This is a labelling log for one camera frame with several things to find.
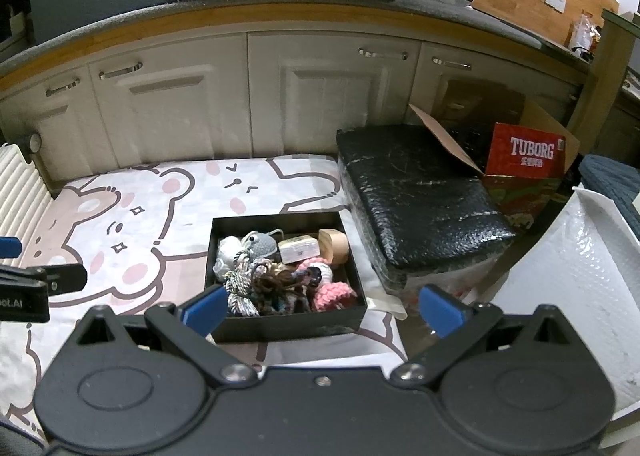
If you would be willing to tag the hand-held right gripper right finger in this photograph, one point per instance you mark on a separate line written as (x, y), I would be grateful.
(442, 310)

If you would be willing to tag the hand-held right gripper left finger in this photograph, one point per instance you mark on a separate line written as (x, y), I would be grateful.
(206, 310)

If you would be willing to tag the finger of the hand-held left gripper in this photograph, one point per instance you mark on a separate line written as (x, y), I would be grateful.
(65, 277)
(9, 247)

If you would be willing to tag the white yarn ball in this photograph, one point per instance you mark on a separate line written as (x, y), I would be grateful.
(229, 248)

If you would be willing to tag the dark yarn bundle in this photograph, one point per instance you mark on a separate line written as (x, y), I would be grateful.
(280, 286)

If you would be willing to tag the grey crochet toy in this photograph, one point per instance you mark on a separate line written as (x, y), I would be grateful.
(260, 243)

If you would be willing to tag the black cardboard box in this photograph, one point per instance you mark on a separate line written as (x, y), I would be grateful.
(290, 327)

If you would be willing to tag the pink crochet doll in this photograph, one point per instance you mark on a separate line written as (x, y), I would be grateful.
(336, 293)

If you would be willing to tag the oval wooden box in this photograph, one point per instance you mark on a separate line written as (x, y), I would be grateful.
(334, 246)

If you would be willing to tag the white ribbed suitcase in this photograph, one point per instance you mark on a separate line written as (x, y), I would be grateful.
(22, 186)

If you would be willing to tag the printed bear blanket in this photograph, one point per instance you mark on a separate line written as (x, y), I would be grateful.
(125, 216)

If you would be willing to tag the cream cabinet door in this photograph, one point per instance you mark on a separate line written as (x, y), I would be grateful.
(440, 91)
(330, 101)
(45, 131)
(170, 111)

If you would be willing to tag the black bubble-wrapped package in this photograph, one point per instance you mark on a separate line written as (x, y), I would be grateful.
(420, 186)

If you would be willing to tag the white bubble mailer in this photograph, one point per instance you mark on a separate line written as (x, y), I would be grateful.
(575, 296)

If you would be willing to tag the red carton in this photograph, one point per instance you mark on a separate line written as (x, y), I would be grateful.
(525, 171)

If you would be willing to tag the dark grey knitted cloth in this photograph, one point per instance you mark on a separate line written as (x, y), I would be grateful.
(612, 181)

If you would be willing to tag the snack packets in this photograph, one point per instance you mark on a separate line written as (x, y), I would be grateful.
(582, 34)

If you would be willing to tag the grey countertop with wooden edge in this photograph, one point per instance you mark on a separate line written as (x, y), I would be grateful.
(300, 11)

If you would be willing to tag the olive wooden post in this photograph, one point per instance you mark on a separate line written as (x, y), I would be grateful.
(607, 66)

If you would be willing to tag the white wall socket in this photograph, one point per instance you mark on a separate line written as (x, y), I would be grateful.
(556, 0)

